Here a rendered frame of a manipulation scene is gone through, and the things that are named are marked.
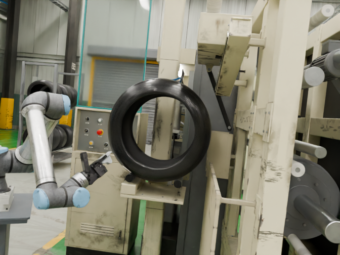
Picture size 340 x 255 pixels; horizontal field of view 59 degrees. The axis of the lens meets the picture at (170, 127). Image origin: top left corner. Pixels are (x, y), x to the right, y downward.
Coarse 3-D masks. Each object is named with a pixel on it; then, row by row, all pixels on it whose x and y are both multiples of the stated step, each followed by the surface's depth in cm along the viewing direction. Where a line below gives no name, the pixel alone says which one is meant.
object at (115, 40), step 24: (96, 0) 247; (120, 0) 245; (144, 0) 243; (96, 24) 248; (120, 24) 246; (144, 24) 244; (96, 48) 248; (120, 48) 246; (144, 48) 245; (96, 72) 249; (120, 72) 247; (144, 72) 245; (96, 96) 250
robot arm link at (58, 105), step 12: (48, 96) 162; (60, 96) 168; (48, 108) 162; (60, 108) 166; (48, 120) 171; (48, 132) 179; (24, 144) 188; (24, 156) 192; (12, 168) 194; (24, 168) 198
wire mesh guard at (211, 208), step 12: (216, 180) 144; (216, 192) 122; (204, 204) 208; (216, 204) 119; (204, 216) 203; (216, 216) 119; (204, 228) 189; (216, 228) 119; (204, 240) 174; (204, 252) 165
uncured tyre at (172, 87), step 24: (120, 96) 171; (144, 96) 195; (168, 96) 194; (192, 96) 166; (120, 120) 168; (120, 144) 168; (192, 144) 164; (144, 168) 168; (168, 168) 166; (192, 168) 169
